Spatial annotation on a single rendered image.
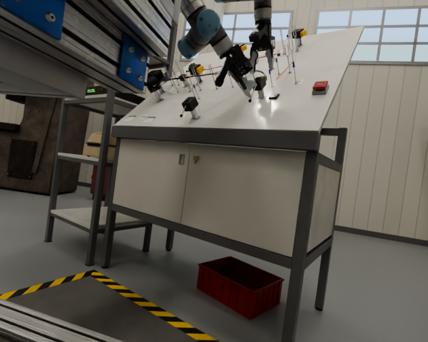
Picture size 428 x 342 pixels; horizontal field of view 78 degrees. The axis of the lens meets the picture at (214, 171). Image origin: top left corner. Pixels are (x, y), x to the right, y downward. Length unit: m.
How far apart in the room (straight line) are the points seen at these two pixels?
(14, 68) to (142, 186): 1.06
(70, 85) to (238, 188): 0.75
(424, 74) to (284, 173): 4.04
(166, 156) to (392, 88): 3.90
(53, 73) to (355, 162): 4.17
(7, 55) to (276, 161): 0.85
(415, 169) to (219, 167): 3.78
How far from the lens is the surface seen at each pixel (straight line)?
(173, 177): 1.33
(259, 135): 1.05
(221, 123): 1.19
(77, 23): 0.52
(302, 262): 1.05
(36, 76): 0.57
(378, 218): 4.54
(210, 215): 1.20
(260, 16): 1.31
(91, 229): 1.80
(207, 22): 0.94
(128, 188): 1.59
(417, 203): 4.67
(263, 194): 1.07
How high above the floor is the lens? 0.69
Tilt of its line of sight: 1 degrees down
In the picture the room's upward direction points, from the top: 7 degrees clockwise
